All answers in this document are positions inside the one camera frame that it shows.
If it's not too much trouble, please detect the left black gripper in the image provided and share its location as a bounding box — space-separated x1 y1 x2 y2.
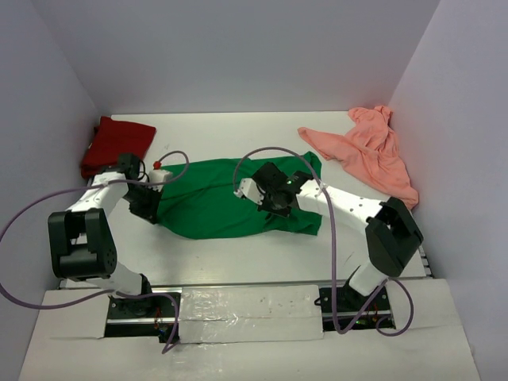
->
122 183 164 224

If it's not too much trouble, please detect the green t-shirt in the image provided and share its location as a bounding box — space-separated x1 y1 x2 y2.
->
156 159 322 240

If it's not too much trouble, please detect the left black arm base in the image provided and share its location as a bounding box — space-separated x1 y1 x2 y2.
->
104 291 181 344

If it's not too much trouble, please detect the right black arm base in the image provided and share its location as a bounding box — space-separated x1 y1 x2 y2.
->
314 283 396 332

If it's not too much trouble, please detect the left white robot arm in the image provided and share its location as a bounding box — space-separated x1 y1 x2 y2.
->
48 153 161 317

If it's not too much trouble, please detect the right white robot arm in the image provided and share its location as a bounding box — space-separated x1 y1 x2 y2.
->
237 162 424 310

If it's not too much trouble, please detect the red folded t-shirt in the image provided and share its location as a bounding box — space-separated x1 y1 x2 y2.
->
80 116 156 179

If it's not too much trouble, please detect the salmon pink t-shirt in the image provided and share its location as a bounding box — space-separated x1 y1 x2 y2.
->
298 106 419 210

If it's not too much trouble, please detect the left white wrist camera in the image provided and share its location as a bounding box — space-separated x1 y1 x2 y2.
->
148 160 173 192

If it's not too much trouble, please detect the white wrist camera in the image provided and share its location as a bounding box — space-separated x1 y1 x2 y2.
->
233 178 264 205
148 160 173 192

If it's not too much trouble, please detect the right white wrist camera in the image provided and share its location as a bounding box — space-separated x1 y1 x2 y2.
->
233 178 264 205

